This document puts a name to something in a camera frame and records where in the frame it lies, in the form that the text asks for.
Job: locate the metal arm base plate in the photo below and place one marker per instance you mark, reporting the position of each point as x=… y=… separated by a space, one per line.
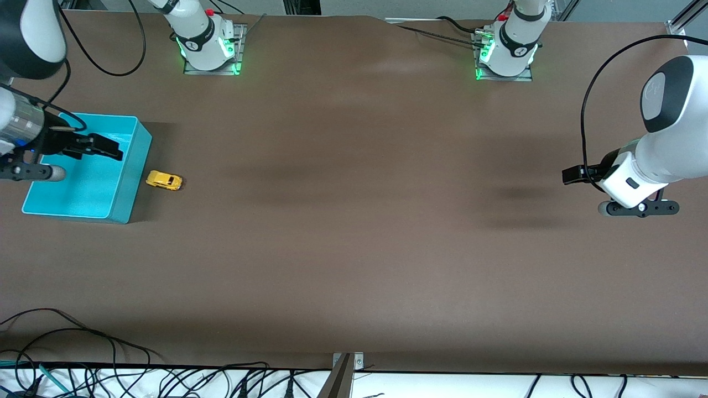
x=213 y=72
x=503 y=78

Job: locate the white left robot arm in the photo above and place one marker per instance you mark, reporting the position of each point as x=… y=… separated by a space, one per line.
x=672 y=149

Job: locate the metal table bracket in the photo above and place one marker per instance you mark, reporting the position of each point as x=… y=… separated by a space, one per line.
x=340 y=381

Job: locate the teal plastic bin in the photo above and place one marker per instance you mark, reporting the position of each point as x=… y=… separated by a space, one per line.
x=83 y=193

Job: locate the aluminium frame rail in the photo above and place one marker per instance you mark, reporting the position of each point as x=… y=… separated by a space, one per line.
x=688 y=14

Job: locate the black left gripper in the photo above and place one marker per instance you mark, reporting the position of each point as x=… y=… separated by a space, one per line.
x=605 y=163

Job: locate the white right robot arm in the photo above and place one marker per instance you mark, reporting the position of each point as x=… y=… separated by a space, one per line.
x=41 y=27

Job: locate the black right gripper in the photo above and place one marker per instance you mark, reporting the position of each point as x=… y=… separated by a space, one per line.
x=55 y=140

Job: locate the yellow toy beetle car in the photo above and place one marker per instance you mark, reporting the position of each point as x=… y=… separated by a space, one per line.
x=163 y=179

